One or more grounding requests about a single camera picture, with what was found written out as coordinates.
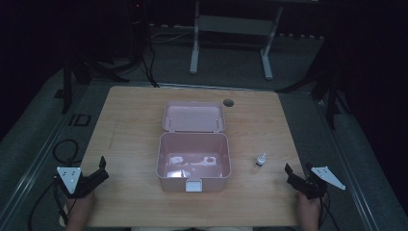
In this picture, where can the black tripod stand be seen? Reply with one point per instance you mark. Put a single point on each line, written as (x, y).
(330, 96)
(67, 86)

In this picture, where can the person's right hand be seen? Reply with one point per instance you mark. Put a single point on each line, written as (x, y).
(309, 208)

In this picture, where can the metal floor rail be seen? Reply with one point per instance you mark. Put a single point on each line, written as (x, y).
(349, 166)
(32, 166)

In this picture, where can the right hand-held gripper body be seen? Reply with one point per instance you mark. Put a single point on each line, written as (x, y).
(312, 187)

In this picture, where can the white metal stand frame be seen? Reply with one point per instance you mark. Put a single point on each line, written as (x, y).
(195, 41)

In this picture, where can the round table grommet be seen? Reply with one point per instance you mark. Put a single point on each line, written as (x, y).
(228, 103)

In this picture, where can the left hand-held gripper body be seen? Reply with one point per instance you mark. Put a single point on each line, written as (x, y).
(69, 178)

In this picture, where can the person's left hand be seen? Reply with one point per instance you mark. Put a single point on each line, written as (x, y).
(80, 207)

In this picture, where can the pink plastic box with lid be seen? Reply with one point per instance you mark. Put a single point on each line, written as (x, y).
(193, 146)

